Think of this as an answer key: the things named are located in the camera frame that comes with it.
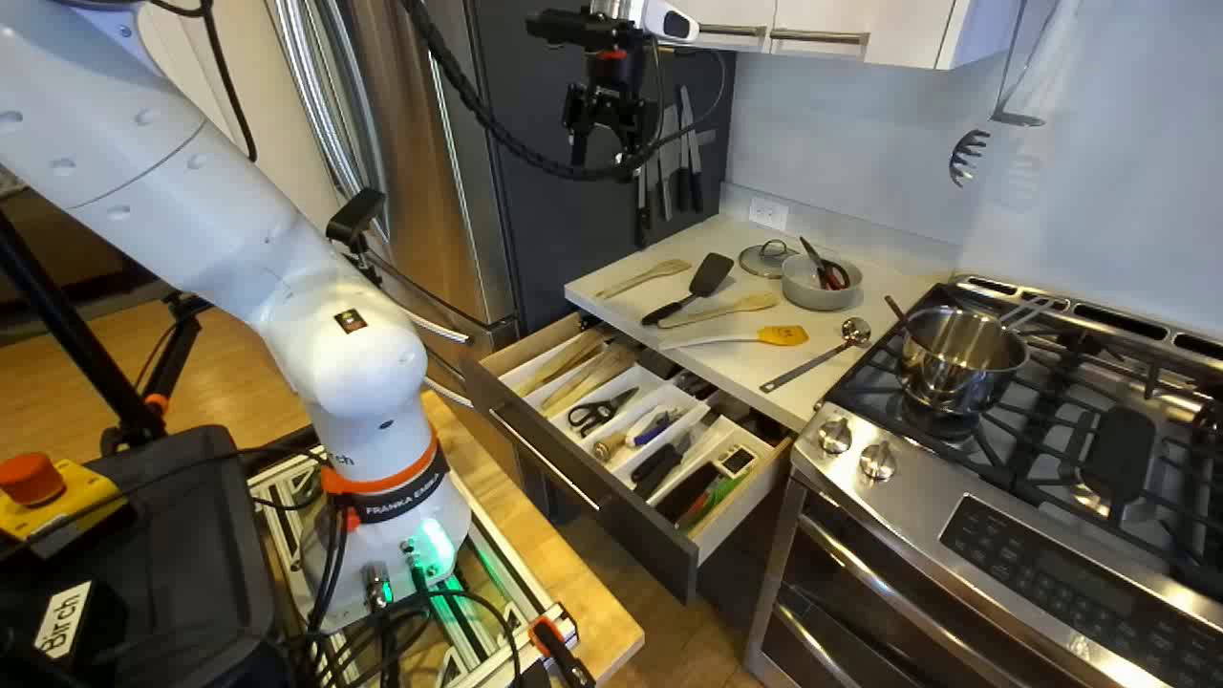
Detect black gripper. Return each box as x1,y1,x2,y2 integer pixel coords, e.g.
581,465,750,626
567,41,665,171

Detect black handled knife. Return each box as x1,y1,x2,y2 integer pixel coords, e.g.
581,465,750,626
631,437,701,501

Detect knife rack with knives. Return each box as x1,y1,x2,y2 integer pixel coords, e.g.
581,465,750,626
631,85,718,250

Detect green knife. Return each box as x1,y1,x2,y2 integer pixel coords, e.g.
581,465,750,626
680,475,747,535

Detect stainless steel refrigerator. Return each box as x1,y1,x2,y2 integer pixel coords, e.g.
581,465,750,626
264,0,739,350

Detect black spatula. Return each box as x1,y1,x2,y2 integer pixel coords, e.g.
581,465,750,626
637,250,741,331

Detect grey lid with knob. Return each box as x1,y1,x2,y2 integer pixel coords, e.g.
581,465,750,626
735,233,801,284

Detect bamboo utensil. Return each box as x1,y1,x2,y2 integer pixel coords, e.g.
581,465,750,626
518,327,604,396

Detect flat wooden spatula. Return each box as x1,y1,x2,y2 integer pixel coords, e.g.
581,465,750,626
540,341,623,414

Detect black utensil in bowl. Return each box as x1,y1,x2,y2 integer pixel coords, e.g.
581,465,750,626
795,233,856,293

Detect grey pot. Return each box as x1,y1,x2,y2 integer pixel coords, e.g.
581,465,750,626
777,251,868,319

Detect yellow silicone spatula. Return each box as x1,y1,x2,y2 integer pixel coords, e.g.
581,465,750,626
674,322,814,350

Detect white upper cabinet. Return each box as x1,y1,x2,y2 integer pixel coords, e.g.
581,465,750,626
656,0,1026,75

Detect black scissors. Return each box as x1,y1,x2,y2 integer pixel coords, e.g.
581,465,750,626
562,385,642,445

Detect white cutlery organizer tray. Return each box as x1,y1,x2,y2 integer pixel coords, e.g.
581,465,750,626
498,324,786,553

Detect metal ladle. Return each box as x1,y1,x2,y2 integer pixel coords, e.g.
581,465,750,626
757,313,880,396

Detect wooden drawer with grey front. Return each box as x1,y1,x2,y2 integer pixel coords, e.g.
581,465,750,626
462,311,800,604

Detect stainless steel pot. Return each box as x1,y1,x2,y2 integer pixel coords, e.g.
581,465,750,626
883,293,1032,422

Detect stainless steel gas range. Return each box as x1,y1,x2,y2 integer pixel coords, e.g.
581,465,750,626
741,273,1223,688

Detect black tripod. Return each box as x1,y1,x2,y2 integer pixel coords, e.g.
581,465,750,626
0,208,210,460

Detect black control box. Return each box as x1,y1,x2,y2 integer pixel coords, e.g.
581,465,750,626
0,426,285,688

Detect red emergency stop button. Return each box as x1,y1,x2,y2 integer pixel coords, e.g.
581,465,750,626
0,447,126,547

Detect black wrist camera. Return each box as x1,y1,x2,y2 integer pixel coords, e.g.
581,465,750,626
522,3,642,52

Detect black braided cable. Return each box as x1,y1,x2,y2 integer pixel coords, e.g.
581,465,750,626
399,0,739,182

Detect white wall outlet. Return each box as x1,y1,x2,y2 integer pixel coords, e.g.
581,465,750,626
747,196,795,233

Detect steel drawer handle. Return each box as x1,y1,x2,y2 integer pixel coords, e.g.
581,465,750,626
487,406,604,517

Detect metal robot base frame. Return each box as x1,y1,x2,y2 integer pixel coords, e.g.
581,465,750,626
248,447,583,688

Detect black cable bundle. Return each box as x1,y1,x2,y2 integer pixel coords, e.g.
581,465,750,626
270,501,604,688

